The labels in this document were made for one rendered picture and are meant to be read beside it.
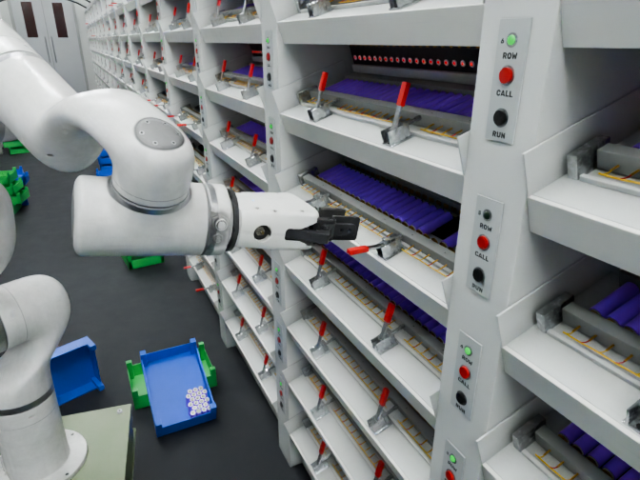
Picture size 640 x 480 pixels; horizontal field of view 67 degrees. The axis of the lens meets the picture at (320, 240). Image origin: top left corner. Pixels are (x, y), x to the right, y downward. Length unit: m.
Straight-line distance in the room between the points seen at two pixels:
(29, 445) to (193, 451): 0.67
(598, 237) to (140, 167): 0.43
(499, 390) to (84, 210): 0.52
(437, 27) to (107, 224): 0.45
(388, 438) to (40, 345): 0.70
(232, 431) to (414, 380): 1.04
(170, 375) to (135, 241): 1.42
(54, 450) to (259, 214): 0.82
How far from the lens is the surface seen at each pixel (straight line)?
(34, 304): 1.07
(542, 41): 0.54
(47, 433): 1.20
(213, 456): 1.72
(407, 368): 0.87
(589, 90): 0.59
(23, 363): 1.13
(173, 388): 1.90
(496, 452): 0.75
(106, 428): 1.34
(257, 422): 1.80
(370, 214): 0.90
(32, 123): 0.63
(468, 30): 0.63
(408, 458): 0.98
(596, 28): 0.52
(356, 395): 1.09
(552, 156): 0.56
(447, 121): 0.73
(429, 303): 0.73
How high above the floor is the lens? 1.22
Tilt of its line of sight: 22 degrees down
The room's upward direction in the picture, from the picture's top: straight up
